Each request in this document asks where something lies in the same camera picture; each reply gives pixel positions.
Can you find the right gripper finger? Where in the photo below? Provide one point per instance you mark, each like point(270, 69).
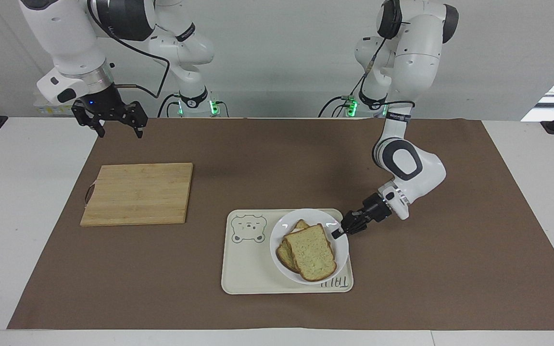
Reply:
point(87, 117)
point(137, 115)

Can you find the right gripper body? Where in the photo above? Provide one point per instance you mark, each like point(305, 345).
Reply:
point(101, 102)

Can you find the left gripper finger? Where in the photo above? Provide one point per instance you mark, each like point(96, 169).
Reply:
point(349, 230)
point(353, 217)

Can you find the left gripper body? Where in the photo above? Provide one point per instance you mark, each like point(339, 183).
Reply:
point(376, 207)

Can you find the white round plate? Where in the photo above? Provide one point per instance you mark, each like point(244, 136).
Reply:
point(342, 254)

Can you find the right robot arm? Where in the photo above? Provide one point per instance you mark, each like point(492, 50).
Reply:
point(70, 43)

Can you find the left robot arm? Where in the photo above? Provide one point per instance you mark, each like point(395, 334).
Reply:
point(416, 62)

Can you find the toasted bread slice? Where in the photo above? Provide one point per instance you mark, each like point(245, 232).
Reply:
point(284, 254)
point(311, 252)

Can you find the wooden cutting board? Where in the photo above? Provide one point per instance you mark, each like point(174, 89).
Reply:
point(137, 193)

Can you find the cream tray with bear print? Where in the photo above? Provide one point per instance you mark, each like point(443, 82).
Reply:
point(250, 264)

